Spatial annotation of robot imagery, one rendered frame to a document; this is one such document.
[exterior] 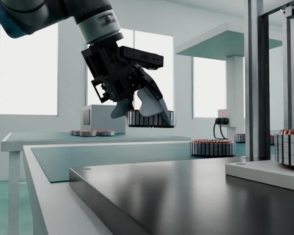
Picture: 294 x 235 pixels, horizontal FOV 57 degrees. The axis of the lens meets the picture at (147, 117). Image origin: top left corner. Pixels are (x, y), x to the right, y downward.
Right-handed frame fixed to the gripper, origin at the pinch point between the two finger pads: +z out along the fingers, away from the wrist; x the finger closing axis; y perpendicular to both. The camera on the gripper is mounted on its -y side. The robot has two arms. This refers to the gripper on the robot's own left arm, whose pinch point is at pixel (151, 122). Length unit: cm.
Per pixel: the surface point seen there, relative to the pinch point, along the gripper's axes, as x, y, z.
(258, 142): 22.2, -2.5, 5.5
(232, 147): 9.1, -11.8, 13.4
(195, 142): 2.5, -7.7, 9.8
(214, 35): -19, -58, -6
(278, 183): 34.9, 15.4, -2.2
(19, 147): -98, 9, 8
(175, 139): -78, -68, 50
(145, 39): -356, -323, -2
